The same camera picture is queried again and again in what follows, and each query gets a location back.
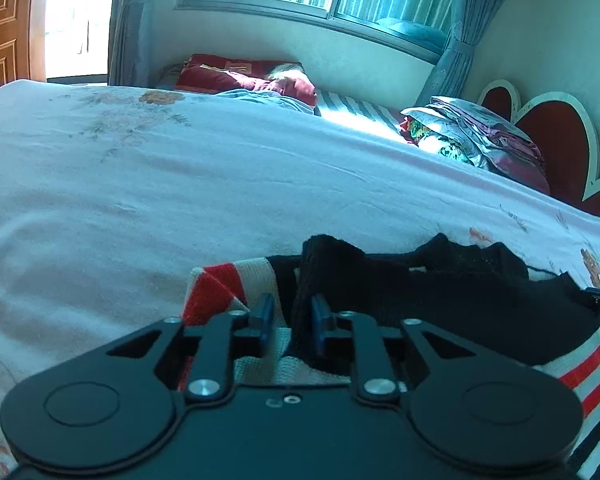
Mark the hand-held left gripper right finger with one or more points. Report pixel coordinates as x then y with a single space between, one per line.
319 326

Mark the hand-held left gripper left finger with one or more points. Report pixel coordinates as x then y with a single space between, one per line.
266 324

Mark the striped knit sweater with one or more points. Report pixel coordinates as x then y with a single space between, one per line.
430 300

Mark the white floral bed sheet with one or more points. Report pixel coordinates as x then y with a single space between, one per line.
180 185

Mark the red and white headboard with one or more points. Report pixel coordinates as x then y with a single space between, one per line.
555 135

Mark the pile of folded bedding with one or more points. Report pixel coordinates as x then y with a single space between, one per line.
480 135

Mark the striped mattress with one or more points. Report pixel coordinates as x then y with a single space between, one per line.
360 112

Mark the light blue cloth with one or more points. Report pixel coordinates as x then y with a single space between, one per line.
270 101

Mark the dark red blanket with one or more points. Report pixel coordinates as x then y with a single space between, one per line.
230 77

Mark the blue tied curtain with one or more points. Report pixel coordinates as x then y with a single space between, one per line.
460 35

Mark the blue cushion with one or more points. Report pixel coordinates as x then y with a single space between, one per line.
410 32

